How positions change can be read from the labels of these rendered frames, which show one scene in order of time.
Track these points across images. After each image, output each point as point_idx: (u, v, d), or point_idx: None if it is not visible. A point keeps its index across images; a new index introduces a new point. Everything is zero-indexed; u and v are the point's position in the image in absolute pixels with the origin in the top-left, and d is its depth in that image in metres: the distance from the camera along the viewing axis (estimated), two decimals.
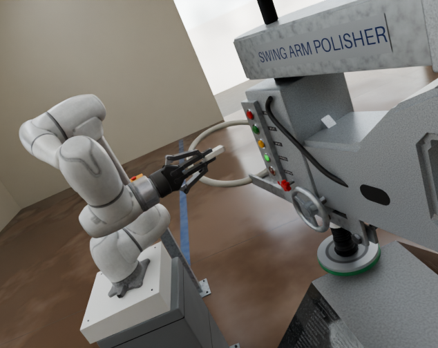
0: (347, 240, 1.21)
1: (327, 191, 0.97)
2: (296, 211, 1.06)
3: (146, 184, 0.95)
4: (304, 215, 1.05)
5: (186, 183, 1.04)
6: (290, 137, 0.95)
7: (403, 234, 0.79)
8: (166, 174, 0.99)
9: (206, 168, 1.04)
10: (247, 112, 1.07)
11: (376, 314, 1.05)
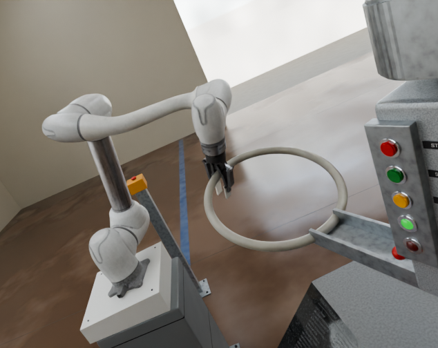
0: None
1: None
2: None
3: None
4: None
5: (226, 172, 1.29)
6: None
7: None
8: None
9: (231, 184, 1.35)
10: (385, 144, 0.56)
11: (376, 314, 1.05)
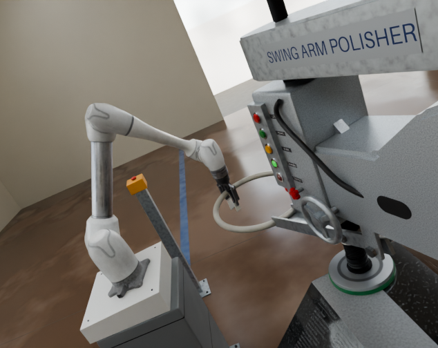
0: (360, 257, 1.16)
1: (340, 201, 0.91)
2: (306, 221, 1.00)
3: None
4: (314, 225, 0.99)
5: (231, 190, 1.89)
6: (300, 143, 0.88)
7: (425, 250, 0.72)
8: None
9: (237, 199, 1.93)
10: (253, 115, 1.01)
11: (376, 314, 1.05)
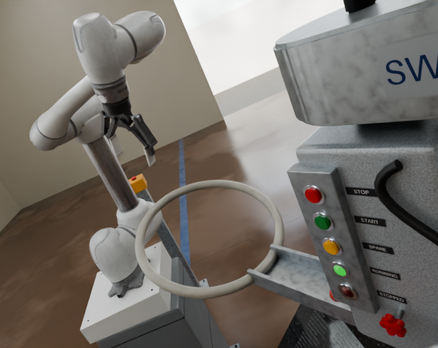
0: None
1: None
2: None
3: None
4: None
5: (136, 125, 0.98)
6: None
7: None
8: None
9: (154, 143, 1.01)
10: (309, 191, 0.52)
11: None
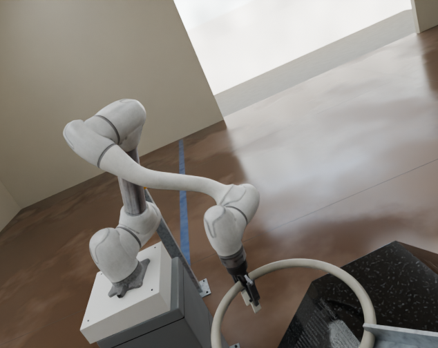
0: None
1: None
2: None
3: None
4: None
5: (248, 286, 1.19)
6: None
7: None
8: None
9: (258, 298, 1.23)
10: None
11: (376, 314, 1.05)
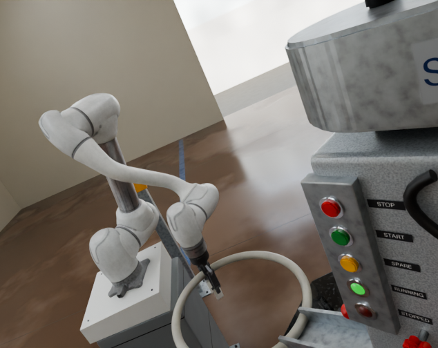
0: None
1: None
2: None
3: None
4: None
5: (208, 275, 1.33)
6: None
7: None
8: None
9: (219, 286, 1.37)
10: (326, 204, 0.48)
11: None
